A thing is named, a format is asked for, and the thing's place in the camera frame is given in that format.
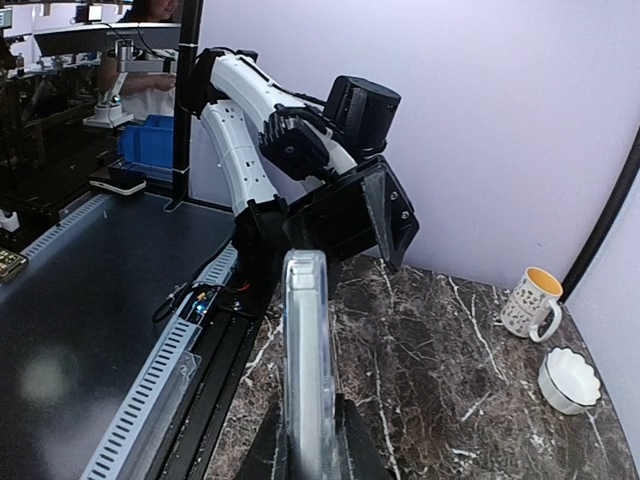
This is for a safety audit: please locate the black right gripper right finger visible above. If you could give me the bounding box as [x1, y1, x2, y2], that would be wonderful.
[335, 394, 391, 480]

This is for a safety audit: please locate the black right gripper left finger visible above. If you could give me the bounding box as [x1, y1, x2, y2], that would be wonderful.
[239, 395, 289, 480]

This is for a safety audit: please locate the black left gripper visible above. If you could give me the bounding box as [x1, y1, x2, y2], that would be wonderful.
[284, 155, 419, 273]

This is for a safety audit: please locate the phone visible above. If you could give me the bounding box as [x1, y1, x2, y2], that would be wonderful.
[283, 249, 339, 479]

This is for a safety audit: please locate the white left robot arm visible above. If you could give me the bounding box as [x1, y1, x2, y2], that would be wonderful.
[185, 48, 419, 271]

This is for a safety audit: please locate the white phone outside desk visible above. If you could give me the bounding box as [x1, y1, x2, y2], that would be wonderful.
[89, 167, 147, 196]

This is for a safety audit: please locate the left green circuit board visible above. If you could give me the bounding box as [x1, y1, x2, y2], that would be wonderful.
[179, 283, 223, 324]

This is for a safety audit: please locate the white patterned mug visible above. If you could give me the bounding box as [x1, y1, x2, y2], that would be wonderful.
[499, 267, 564, 343]

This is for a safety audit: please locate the white scalloped bowl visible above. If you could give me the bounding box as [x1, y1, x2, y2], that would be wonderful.
[538, 347, 601, 415]

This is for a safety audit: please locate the blue storage bin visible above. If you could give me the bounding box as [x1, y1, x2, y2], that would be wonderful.
[118, 115, 174, 173]

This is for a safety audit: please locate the person in white shirt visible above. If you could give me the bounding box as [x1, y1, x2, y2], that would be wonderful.
[94, 0, 184, 121]

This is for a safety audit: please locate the smartphone on outside desk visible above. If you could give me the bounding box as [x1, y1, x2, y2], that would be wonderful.
[0, 247, 29, 284]

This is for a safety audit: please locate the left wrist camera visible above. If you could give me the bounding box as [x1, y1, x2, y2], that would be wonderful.
[259, 104, 339, 182]

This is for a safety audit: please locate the black front rail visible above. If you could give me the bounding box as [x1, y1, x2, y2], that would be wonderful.
[145, 285, 275, 479]

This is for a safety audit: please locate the white slotted cable duct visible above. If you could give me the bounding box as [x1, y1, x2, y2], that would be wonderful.
[1, 194, 233, 479]

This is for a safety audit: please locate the black left frame post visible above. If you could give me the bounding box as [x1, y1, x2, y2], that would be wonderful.
[561, 135, 639, 302]

